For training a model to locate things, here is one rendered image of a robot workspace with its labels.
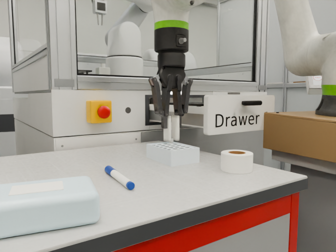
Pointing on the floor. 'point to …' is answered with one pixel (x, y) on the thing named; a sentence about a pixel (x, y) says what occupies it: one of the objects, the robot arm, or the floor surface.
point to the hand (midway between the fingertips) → (171, 128)
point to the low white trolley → (164, 204)
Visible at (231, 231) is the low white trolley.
